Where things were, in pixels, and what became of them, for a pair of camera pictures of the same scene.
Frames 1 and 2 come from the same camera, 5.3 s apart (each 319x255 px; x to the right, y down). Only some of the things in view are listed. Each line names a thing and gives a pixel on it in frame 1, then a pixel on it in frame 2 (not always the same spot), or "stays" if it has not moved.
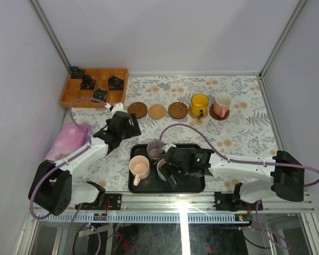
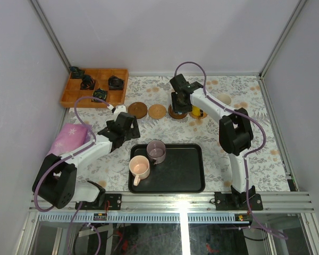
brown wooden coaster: [139, 108] stays
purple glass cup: [154, 150] stays
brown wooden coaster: [177, 110] stays
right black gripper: [168, 178] → [176, 108]
